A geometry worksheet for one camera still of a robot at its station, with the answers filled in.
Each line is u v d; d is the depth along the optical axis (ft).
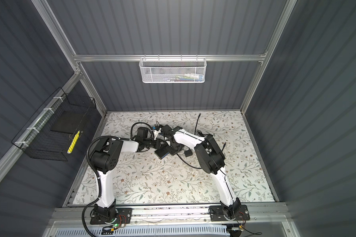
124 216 2.38
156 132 3.07
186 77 3.01
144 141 2.77
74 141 2.28
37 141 2.15
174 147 2.73
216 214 2.40
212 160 1.90
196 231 2.53
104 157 1.84
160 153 3.09
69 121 2.41
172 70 4.06
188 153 3.16
